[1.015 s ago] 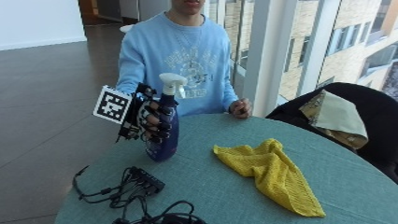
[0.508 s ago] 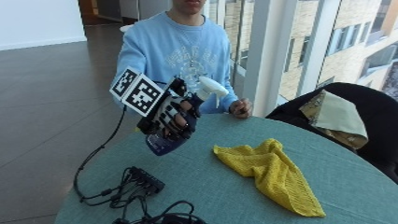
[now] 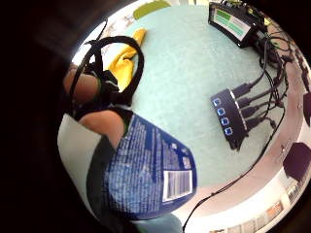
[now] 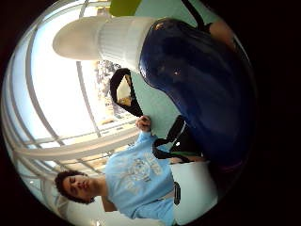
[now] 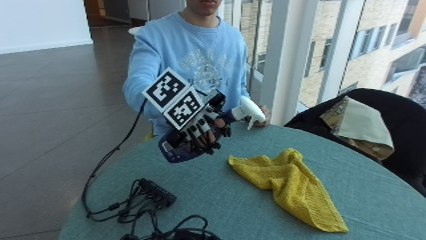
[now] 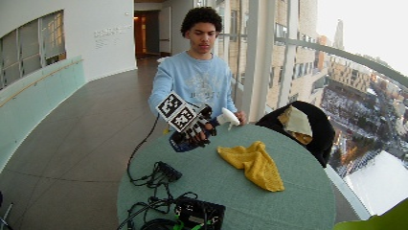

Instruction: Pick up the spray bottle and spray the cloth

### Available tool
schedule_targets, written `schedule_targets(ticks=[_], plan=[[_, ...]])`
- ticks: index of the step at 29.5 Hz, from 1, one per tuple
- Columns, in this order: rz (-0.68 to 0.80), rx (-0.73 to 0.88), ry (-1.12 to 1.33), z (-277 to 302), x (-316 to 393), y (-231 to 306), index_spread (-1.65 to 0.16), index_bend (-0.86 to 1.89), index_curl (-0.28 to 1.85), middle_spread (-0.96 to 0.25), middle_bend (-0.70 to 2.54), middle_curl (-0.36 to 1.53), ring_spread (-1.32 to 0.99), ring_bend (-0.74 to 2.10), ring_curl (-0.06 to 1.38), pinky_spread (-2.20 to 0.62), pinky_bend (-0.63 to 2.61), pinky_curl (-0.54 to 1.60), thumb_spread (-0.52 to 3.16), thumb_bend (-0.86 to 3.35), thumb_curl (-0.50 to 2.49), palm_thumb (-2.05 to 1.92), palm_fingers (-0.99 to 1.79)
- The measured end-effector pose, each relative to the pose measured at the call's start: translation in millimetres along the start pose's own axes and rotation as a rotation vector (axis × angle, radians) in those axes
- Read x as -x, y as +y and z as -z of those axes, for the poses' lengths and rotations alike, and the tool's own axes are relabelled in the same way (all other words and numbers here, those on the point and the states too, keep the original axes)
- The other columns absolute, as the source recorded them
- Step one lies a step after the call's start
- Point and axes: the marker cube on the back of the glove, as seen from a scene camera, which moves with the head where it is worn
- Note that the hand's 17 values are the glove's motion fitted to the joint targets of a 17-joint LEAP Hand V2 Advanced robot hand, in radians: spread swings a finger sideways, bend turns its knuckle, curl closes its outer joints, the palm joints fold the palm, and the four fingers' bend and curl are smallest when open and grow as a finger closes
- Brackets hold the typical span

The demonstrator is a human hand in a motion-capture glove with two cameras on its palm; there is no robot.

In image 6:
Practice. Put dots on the blue spray bottle white nozzle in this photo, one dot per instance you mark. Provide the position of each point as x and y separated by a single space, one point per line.
228 117

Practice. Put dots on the white marker cube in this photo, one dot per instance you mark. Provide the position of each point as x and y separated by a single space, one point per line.
179 112

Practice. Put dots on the yellow cloth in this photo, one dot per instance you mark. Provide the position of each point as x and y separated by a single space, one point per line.
254 165

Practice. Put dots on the the person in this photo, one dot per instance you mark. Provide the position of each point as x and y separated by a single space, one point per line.
200 80

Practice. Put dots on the black electronics box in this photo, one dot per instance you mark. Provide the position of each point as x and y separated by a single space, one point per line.
200 213

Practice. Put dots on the grey balcony railing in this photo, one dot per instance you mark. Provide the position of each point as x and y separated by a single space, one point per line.
345 54

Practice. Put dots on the brown door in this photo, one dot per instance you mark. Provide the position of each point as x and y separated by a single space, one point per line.
140 33

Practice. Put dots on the green curved object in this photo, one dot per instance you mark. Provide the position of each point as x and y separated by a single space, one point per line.
381 218

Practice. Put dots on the grey tripod leg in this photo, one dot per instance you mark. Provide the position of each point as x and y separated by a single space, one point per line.
6 215

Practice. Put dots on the wooden wall handrail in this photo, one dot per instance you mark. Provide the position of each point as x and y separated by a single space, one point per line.
38 82

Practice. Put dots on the interior wall window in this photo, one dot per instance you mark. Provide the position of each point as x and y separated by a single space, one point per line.
32 48

